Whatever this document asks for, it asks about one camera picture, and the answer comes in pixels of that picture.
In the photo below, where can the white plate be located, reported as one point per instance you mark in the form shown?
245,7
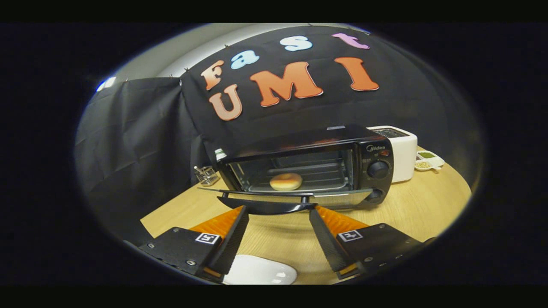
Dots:
261,271

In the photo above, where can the white bread toaster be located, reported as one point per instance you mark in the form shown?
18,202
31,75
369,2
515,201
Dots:
404,154

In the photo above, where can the round bread bun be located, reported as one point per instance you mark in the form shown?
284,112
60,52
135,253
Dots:
286,182

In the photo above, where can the small ceiling light panel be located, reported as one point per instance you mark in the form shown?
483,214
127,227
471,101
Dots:
106,84

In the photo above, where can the white divided snack dish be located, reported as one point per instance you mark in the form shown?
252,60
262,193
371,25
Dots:
429,162

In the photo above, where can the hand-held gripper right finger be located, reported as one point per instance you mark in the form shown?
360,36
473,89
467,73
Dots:
327,244

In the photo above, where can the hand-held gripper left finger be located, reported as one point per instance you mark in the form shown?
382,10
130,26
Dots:
233,239

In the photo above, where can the black toaster oven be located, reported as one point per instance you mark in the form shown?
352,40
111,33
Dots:
376,149

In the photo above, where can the metal oven tray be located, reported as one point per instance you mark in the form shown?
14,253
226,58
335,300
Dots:
325,177

